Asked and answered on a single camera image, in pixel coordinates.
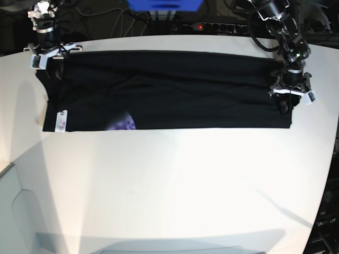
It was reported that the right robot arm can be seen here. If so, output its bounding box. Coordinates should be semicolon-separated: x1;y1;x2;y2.
23;1;83;80

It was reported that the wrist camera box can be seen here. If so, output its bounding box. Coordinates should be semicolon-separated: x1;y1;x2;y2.
303;90;316;105
30;55;48;70

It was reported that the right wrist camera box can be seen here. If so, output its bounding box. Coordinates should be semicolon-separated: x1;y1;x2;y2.
30;55;48;70

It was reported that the black power strip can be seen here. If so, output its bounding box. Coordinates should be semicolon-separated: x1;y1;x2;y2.
174;22;251;34

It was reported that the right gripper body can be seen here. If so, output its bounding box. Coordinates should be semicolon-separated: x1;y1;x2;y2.
23;22;83;62

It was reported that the blue box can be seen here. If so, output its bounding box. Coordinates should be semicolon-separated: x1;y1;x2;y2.
127;0;203;12

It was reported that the black T-shirt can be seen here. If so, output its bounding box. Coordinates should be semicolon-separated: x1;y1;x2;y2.
36;51;294;132

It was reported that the white clothing tag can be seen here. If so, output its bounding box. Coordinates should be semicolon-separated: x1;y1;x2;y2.
55;110;68;133

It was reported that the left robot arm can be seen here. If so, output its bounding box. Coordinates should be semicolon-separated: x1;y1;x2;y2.
247;1;316;114

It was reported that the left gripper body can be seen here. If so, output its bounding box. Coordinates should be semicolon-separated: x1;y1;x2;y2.
269;69;310;97

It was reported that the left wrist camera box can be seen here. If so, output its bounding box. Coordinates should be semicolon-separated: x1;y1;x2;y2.
303;90;316;105

